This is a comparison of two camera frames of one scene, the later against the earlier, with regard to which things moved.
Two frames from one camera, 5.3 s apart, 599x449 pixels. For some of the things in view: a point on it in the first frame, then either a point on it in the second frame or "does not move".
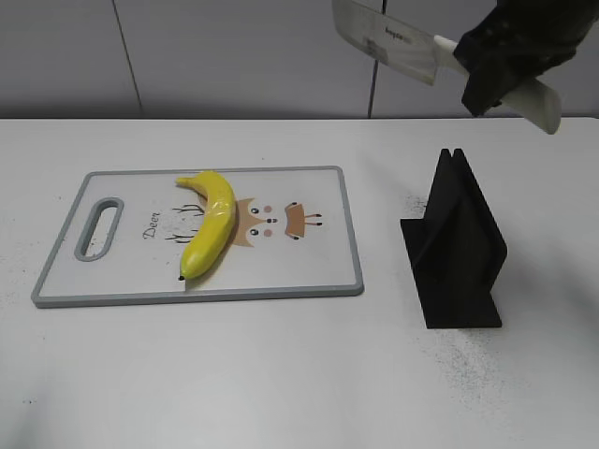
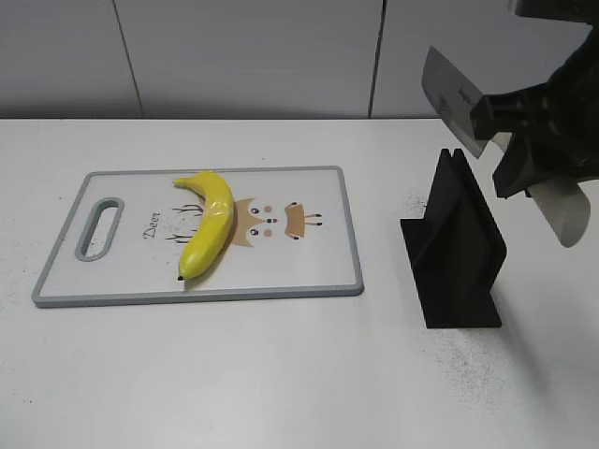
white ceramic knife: (416, 53) -> (452, 98)
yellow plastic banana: (214, 225) does not move
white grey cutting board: (124, 235) does not move
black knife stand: (456, 251) does not move
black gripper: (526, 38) -> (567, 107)
